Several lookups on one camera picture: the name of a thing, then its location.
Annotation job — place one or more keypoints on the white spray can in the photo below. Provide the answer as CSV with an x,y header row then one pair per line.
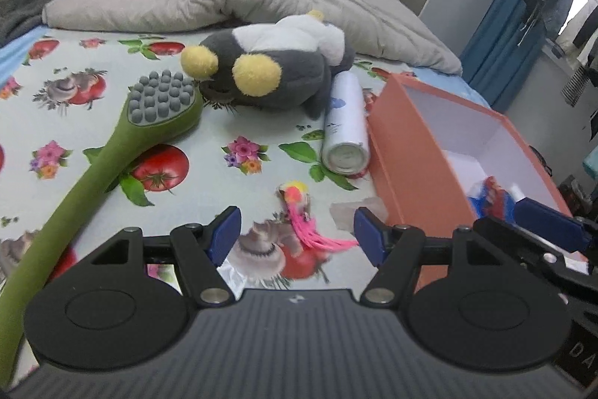
x,y
345,123

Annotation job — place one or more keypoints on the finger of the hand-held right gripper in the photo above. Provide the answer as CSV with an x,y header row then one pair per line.
x,y
551,223

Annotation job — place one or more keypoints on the green massage brush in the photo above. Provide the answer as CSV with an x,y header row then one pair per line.
x,y
93,174

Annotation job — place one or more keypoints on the fruit print mat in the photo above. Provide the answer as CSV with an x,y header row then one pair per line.
x,y
261,121

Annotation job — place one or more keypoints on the orange cardboard box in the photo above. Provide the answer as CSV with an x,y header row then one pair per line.
x,y
411,174

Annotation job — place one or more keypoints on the pink feather toy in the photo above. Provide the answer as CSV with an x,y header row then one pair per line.
x,y
296,216

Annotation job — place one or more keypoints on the teal object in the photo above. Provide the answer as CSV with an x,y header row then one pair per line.
x,y
591,164

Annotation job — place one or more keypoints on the grey penguin plush toy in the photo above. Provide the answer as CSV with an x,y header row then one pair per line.
x,y
280,76

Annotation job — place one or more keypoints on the window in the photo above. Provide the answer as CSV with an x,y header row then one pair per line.
x,y
572,13

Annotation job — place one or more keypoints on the blue tissue packet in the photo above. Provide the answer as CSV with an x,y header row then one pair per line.
x,y
495,200

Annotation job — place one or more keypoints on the light blue bedsheet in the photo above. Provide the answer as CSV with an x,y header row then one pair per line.
x,y
14,48

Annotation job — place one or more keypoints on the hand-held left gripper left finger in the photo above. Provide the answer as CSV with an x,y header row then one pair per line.
x,y
225,235

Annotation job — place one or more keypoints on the dark red bag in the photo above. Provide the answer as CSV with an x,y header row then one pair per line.
x,y
570,193

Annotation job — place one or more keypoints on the blue curtain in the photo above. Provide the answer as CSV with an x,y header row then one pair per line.
x,y
509,29

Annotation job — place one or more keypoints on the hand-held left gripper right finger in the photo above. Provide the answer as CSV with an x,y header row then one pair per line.
x,y
371,240

